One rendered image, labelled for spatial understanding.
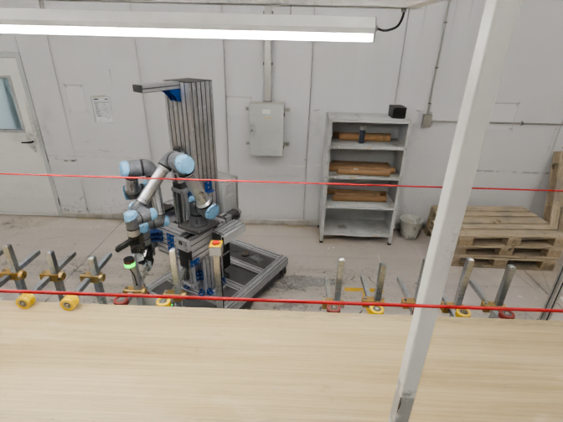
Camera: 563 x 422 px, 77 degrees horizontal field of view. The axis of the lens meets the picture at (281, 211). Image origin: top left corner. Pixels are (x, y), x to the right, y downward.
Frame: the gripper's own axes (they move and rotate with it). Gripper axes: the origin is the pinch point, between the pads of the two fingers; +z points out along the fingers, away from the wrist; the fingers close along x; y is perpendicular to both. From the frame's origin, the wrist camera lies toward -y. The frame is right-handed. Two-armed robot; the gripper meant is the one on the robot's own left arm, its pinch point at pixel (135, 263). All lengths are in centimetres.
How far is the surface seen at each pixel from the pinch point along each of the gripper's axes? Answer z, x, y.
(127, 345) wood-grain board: 11, -59, -3
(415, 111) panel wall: -56, 151, 315
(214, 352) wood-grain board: 11, -76, 37
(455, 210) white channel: -92, -148, 91
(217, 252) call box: -17, -30, 48
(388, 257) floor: 102, 91, 264
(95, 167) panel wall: 25, 292, -62
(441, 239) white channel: -84, -147, 89
